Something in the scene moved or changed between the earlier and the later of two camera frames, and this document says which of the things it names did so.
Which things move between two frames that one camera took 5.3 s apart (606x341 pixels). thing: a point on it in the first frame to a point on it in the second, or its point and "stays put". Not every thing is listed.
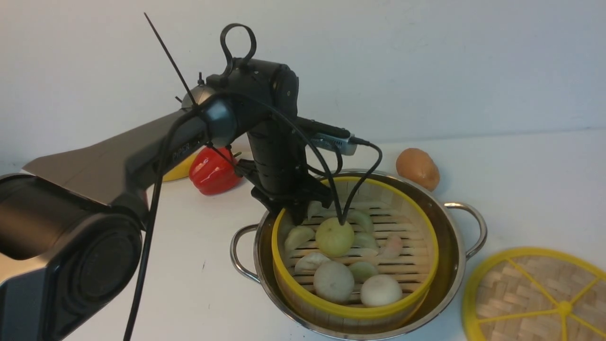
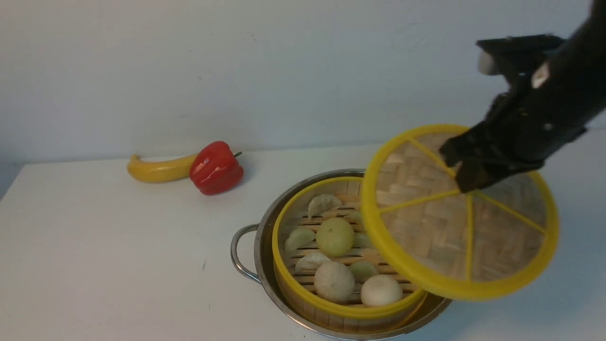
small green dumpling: x=362 y=270 stays put
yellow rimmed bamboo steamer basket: x=364 y=264 stays put
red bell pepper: x=212 y=171 stays put
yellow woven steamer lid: x=535 y=294 to x=451 y=244
